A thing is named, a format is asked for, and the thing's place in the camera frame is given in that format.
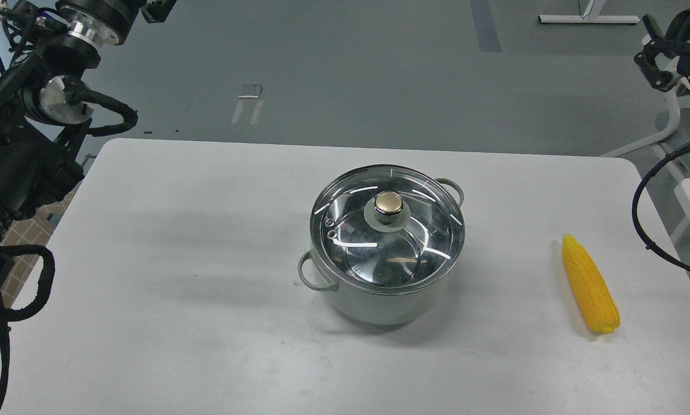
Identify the glass pot lid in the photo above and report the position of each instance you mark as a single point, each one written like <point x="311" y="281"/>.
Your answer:
<point x="386" y="230"/>

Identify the yellow corn cob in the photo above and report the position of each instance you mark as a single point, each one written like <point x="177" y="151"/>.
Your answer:
<point x="592" y="296"/>

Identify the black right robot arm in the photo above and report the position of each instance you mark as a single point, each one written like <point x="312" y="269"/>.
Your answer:
<point x="665" y="58"/>

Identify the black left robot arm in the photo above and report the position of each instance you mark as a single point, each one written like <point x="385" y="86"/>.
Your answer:
<point x="46" y="111"/>

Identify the stainless steel cooking pot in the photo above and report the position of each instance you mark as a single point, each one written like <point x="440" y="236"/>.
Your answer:
<point x="379" y="300"/>

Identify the white desk leg base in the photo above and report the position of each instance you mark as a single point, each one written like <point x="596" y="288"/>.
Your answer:
<point x="592" y="14"/>

